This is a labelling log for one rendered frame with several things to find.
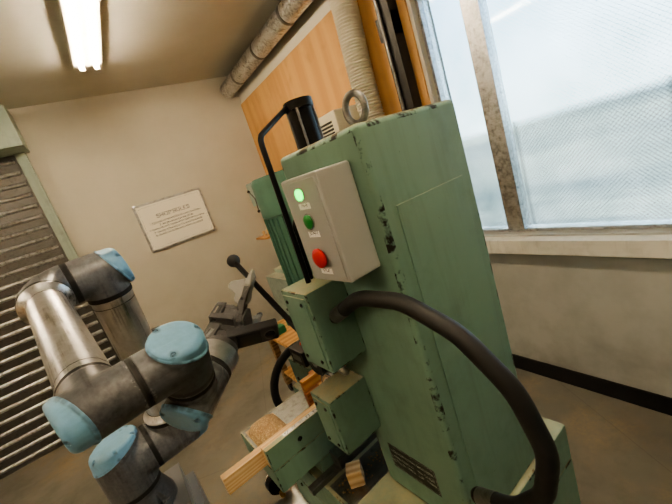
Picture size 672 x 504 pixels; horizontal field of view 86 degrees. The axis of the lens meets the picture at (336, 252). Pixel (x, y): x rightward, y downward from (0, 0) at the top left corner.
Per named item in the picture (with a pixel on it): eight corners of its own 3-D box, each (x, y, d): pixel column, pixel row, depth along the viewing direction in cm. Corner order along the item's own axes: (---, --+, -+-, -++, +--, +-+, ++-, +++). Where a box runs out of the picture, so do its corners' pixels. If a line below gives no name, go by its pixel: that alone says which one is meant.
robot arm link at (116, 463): (106, 491, 118) (80, 449, 114) (158, 453, 128) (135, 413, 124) (113, 516, 106) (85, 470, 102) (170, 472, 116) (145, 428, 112)
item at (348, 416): (360, 413, 78) (343, 366, 76) (381, 426, 73) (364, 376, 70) (326, 441, 73) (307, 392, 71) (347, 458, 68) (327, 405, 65)
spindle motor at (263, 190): (333, 272, 103) (297, 167, 96) (373, 276, 89) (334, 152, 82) (282, 300, 94) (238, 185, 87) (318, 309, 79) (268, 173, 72)
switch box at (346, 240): (341, 264, 61) (311, 172, 57) (382, 266, 52) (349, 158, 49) (313, 279, 57) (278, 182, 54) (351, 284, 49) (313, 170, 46)
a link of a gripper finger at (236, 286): (230, 264, 88) (222, 301, 85) (253, 266, 87) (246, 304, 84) (235, 268, 91) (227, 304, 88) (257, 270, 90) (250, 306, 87)
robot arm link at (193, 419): (199, 413, 61) (209, 442, 67) (228, 354, 71) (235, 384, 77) (148, 403, 62) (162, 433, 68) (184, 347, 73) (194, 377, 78)
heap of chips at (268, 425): (272, 412, 99) (269, 404, 98) (294, 431, 89) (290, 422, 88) (245, 432, 95) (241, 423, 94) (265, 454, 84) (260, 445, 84)
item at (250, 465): (397, 354, 107) (393, 342, 106) (401, 355, 105) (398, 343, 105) (226, 490, 78) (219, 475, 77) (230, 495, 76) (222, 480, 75)
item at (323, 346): (338, 339, 72) (314, 272, 69) (367, 349, 65) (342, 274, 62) (305, 362, 68) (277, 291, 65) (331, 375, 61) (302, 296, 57)
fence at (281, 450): (436, 333, 111) (431, 317, 110) (440, 334, 110) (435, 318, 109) (271, 469, 79) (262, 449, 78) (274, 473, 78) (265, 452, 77)
